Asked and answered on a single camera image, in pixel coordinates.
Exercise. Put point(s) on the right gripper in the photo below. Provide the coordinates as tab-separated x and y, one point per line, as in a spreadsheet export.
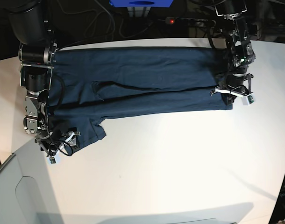
65	143

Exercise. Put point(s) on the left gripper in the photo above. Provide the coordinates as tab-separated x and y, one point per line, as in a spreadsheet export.
233	86

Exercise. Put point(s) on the dark blue T-shirt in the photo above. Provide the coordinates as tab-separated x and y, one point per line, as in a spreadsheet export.
92	85

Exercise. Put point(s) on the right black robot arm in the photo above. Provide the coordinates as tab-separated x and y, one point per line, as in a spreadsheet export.
45	91

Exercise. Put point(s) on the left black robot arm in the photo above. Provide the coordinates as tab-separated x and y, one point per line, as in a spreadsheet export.
239	51

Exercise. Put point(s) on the black power strip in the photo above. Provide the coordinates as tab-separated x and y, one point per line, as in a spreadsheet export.
191	22

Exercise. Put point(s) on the blue box on stand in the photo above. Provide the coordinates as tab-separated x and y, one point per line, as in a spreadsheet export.
140	3

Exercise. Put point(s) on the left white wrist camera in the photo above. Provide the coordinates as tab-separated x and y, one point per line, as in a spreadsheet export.
247	99

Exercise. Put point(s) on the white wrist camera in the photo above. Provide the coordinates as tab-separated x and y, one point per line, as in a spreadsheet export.
247	99
54	159

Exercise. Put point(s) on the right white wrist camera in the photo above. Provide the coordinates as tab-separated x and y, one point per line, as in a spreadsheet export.
54	159

